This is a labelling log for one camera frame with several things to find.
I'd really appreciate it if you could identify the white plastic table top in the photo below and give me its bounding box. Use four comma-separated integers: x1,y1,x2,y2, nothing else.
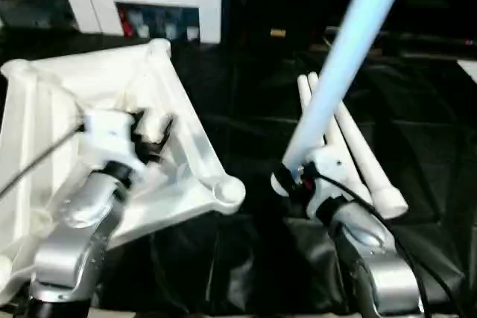
0,37,247,293

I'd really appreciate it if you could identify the white plastic table leg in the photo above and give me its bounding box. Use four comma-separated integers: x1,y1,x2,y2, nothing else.
309,72,410,219
272,0,415,197
297,74,330,156
301,74,375,209

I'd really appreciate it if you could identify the black work mat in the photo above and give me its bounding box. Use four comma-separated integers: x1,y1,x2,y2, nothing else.
0,31,477,315

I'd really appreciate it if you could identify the red bottle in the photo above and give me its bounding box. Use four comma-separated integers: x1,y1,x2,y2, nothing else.
119,10,136,37

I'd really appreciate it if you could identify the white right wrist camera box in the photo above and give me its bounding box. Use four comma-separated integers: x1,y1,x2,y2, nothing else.
301,147,353,219

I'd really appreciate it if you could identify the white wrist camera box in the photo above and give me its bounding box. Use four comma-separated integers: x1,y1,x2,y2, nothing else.
78,109,144,168
301,147,353,219

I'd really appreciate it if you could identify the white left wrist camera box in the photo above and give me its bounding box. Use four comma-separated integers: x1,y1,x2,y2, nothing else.
78,109,144,168

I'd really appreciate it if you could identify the black rail bar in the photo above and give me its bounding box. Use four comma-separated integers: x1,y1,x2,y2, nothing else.
324,28,477,55

